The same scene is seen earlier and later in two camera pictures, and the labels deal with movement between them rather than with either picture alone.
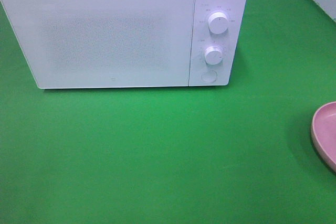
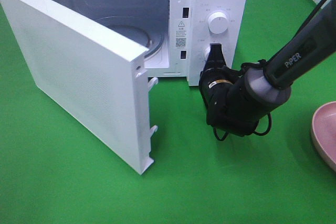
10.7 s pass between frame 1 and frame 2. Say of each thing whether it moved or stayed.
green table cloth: stayed
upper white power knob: stayed
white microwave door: moved
